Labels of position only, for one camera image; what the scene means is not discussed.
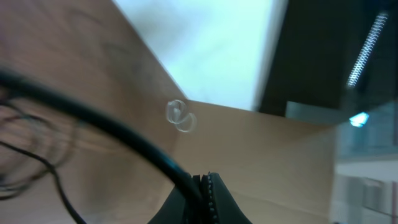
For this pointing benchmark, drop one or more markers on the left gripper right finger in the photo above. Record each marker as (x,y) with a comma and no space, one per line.
(219,206)

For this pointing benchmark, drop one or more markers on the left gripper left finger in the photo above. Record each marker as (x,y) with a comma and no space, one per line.
(175,210)

